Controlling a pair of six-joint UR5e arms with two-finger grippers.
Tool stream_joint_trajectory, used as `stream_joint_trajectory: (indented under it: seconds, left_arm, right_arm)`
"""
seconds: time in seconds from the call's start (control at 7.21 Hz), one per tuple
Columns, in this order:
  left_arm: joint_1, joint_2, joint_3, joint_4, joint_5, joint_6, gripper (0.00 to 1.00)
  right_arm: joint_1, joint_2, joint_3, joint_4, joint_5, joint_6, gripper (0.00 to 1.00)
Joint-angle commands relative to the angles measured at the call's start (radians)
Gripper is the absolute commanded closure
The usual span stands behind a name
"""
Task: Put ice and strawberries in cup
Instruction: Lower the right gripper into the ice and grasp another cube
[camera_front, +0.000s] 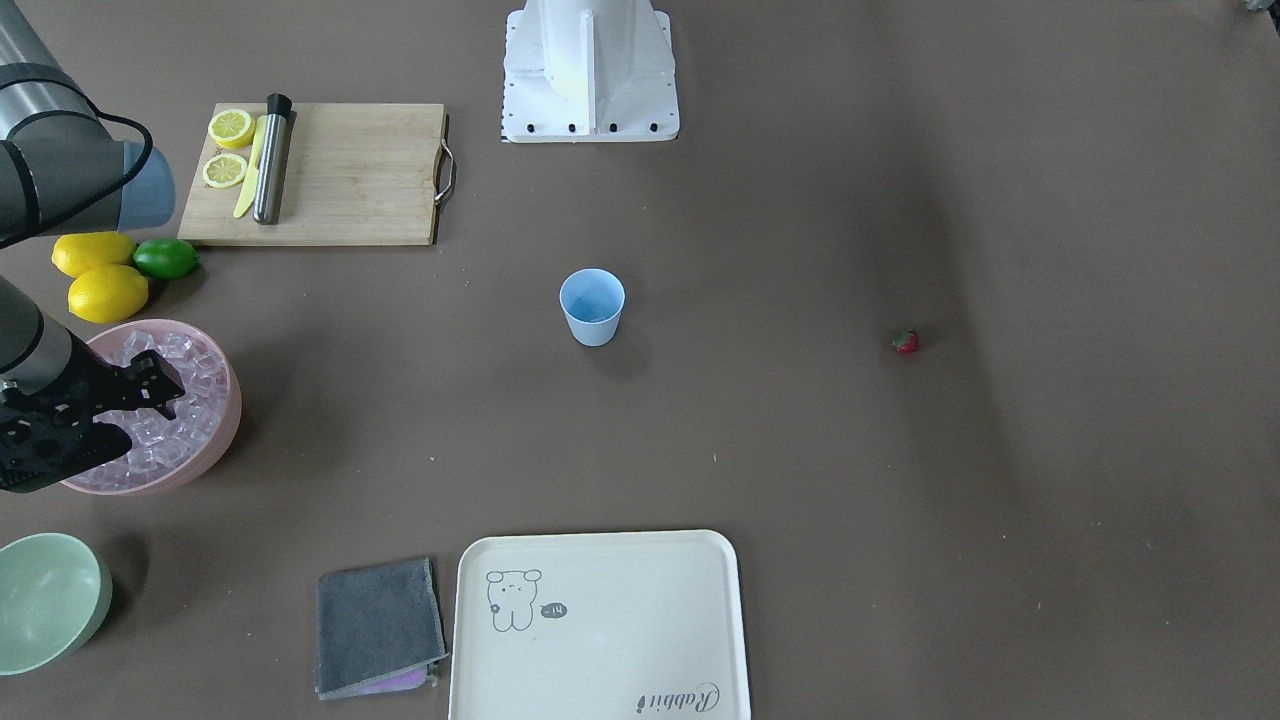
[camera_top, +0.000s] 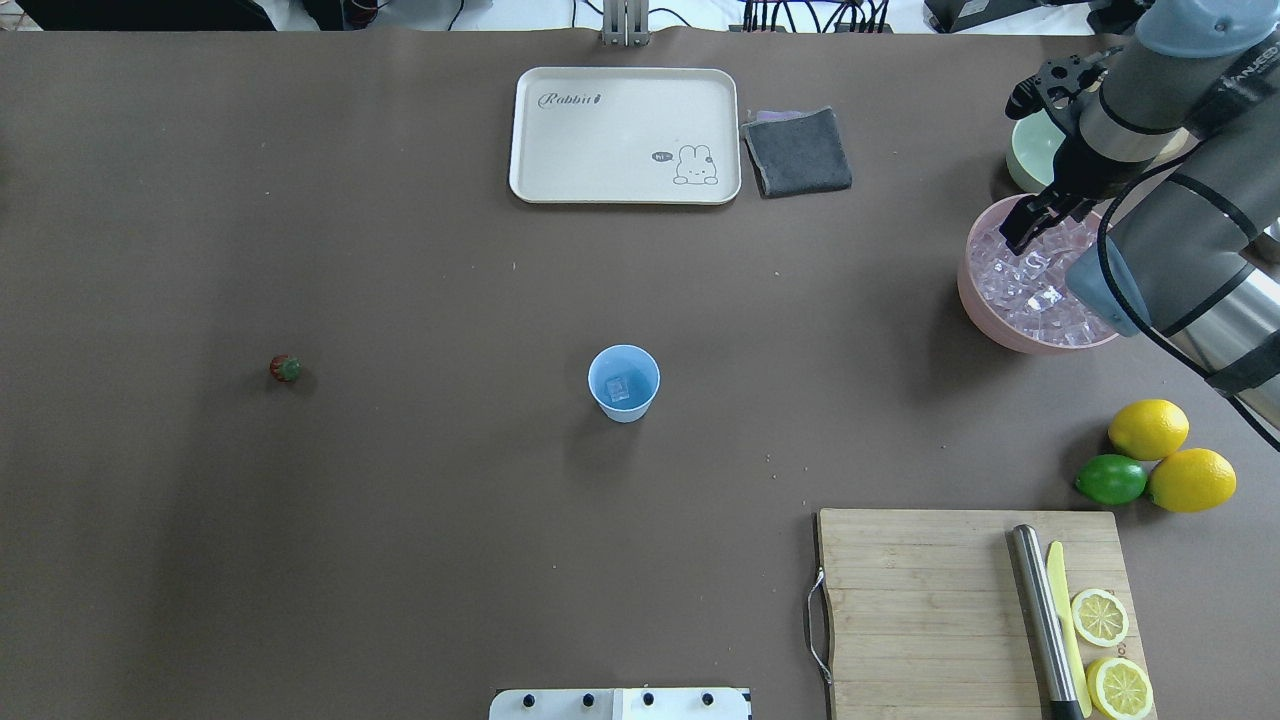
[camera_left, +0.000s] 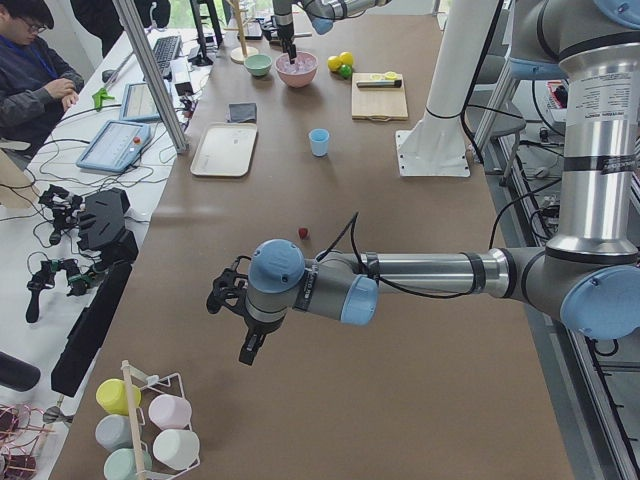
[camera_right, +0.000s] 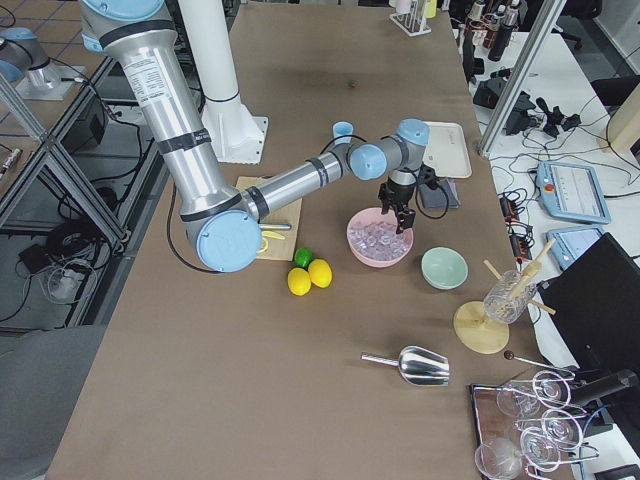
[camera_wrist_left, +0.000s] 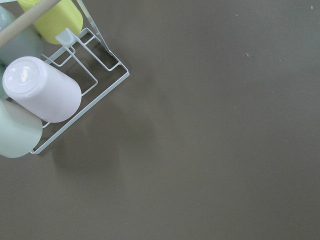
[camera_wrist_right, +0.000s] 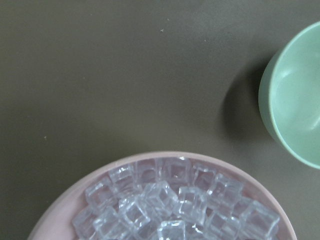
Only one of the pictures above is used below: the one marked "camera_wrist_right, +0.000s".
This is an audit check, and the clear ice cubes pile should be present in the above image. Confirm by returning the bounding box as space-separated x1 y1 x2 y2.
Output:
71 157 280 240

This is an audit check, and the green bowl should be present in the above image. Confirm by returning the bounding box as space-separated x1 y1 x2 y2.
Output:
258 22 320 169

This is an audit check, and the pink bowl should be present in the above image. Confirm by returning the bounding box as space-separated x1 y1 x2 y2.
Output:
28 151 297 240

